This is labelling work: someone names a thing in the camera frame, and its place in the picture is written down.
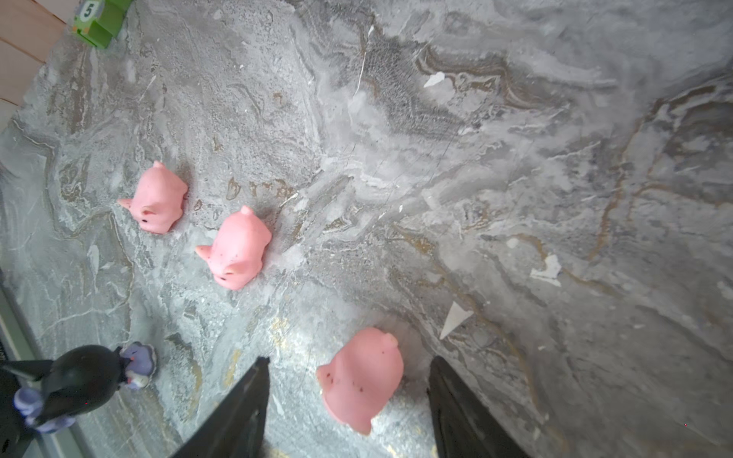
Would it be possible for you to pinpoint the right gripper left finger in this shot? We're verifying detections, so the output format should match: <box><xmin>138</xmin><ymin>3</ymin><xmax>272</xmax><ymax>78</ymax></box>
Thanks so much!
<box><xmin>173</xmin><ymin>357</ymin><xmax>270</xmax><ymax>458</ymax></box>

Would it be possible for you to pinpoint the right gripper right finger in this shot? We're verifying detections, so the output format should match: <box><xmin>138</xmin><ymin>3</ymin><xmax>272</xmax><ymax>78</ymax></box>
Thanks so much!
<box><xmin>427</xmin><ymin>356</ymin><xmax>529</xmax><ymax>458</ymax></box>

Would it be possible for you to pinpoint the green frog block toy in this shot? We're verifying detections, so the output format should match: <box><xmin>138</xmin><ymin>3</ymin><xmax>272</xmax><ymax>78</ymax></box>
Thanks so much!
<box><xmin>72</xmin><ymin>0</ymin><xmax>133</xmax><ymax>49</ymax></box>

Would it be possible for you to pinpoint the pink pig toy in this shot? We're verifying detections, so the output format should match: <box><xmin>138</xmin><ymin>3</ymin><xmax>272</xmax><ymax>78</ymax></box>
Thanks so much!
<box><xmin>116</xmin><ymin>160</ymin><xmax>188</xmax><ymax>235</ymax></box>
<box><xmin>316</xmin><ymin>327</ymin><xmax>405</xmax><ymax>436</ymax></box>
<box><xmin>195</xmin><ymin>205</ymin><xmax>272</xmax><ymax>291</ymax></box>

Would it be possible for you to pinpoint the black purple figure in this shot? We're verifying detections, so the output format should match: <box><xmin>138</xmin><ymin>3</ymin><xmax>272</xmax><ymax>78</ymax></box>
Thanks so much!
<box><xmin>1</xmin><ymin>342</ymin><xmax>158</xmax><ymax>433</ymax></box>

